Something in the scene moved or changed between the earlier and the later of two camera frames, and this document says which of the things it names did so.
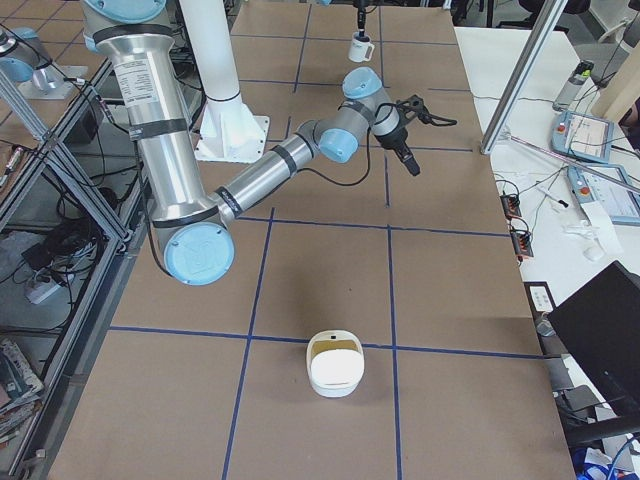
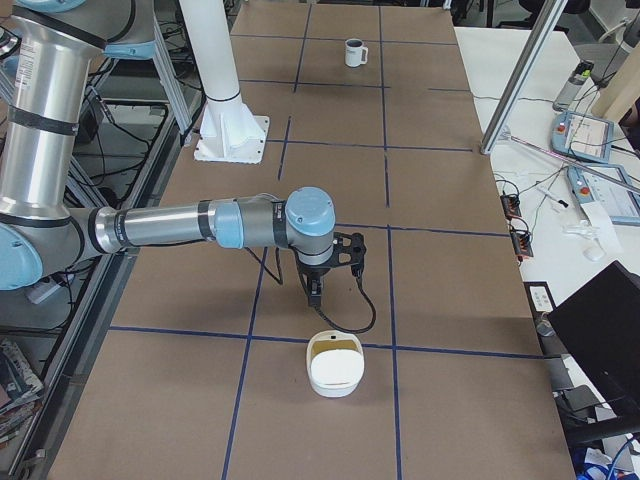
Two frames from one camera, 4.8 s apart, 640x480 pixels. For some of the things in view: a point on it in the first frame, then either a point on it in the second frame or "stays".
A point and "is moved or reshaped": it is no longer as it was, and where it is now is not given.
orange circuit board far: x=511 y=206 stays
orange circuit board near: x=522 y=242 stays
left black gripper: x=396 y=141 -> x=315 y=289
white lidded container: x=336 y=362 stays
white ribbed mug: x=361 y=48 is moved or reshaped
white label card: x=541 y=299 stays
